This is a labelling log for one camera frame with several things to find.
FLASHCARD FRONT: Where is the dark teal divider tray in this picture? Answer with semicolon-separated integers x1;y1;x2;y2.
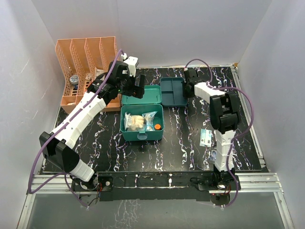
160;77;188;107

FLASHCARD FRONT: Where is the teal medicine kit box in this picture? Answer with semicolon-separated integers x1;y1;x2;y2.
120;85;164;141

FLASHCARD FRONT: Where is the blue cotton swab bag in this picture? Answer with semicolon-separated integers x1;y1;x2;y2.
142;111;157;131

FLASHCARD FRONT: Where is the beige gauze packet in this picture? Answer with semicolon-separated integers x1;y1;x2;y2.
128;115;145;131

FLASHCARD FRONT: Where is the brown bottle orange cap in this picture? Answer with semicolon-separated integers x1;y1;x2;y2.
154;124;162;130

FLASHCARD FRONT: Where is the teal white packet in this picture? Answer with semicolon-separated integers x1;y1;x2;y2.
200;129;212;147

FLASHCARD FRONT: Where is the clear small packet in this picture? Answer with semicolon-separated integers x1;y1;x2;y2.
209;150;217;164

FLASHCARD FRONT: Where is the white blue mask packet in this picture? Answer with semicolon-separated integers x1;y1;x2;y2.
124;112;133;131

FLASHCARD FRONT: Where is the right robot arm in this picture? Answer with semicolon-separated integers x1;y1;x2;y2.
183;68;240;189

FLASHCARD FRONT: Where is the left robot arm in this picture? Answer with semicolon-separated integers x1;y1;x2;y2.
39;57;145;190

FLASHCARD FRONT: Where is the white paper packet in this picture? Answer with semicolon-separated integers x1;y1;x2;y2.
95;68;104;78

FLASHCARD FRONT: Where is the round blue white tin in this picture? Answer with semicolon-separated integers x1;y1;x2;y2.
69;74;79;86

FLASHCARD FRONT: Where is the peach plastic file organizer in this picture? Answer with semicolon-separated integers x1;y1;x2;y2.
55;36;118;114

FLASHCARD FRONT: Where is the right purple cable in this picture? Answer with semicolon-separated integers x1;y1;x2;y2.
185;58;255;208

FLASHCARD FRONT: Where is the purple cable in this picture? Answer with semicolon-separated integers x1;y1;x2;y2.
185;58;255;208
28;49;123;208

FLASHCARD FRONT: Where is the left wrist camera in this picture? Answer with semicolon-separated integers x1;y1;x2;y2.
121;53;139;77

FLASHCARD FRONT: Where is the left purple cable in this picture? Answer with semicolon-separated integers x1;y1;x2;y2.
28;49;123;208

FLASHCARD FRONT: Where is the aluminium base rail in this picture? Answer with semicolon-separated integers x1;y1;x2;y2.
18;173;294;229

